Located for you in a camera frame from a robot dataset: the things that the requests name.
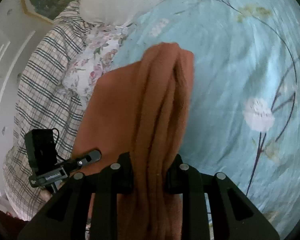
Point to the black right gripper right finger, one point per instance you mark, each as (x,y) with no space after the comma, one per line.
(214,207)

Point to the plaid checked blanket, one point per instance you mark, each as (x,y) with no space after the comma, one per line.
(41,104)

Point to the light blue floral bedsheet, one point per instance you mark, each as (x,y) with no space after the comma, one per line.
(244,117)

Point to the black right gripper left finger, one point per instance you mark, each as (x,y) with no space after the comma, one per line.
(84,198)

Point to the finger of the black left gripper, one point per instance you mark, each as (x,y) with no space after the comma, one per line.
(90,158)

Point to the orange knit cloth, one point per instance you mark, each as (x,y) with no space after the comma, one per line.
(142,109)

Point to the pink floral fabric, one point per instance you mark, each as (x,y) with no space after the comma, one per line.
(101,45)

